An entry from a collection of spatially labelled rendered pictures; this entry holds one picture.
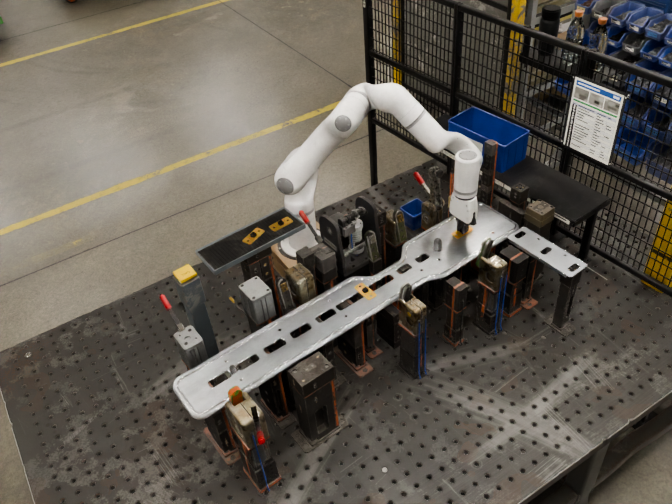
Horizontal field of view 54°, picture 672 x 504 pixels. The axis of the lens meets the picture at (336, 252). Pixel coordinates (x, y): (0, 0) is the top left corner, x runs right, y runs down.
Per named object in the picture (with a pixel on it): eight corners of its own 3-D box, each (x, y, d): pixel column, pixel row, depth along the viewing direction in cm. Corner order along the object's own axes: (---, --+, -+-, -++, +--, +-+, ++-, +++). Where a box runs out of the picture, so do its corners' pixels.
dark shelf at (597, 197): (573, 228, 243) (574, 222, 241) (410, 135, 300) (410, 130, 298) (610, 204, 252) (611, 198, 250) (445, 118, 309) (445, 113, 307)
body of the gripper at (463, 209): (447, 189, 234) (446, 213, 241) (468, 201, 228) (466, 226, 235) (462, 180, 237) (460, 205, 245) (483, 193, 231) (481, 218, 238)
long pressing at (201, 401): (201, 430, 190) (200, 427, 189) (167, 382, 204) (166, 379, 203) (523, 228, 247) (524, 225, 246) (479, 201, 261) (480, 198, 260)
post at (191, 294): (208, 372, 243) (180, 287, 214) (198, 360, 248) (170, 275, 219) (225, 362, 246) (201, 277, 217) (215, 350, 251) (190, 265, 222)
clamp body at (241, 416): (261, 501, 203) (242, 435, 179) (237, 467, 213) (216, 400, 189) (289, 481, 208) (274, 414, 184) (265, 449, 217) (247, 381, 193)
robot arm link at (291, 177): (304, 182, 263) (288, 205, 251) (281, 163, 261) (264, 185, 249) (378, 104, 228) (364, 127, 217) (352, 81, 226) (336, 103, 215)
